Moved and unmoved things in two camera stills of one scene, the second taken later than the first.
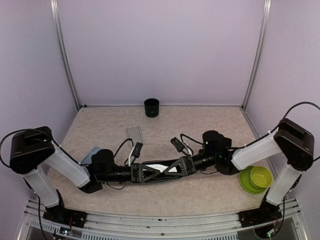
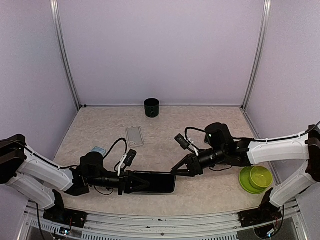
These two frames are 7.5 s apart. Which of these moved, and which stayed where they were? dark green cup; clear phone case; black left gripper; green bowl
Moved: black left gripper
Stayed: dark green cup; clear phone case; green bowl
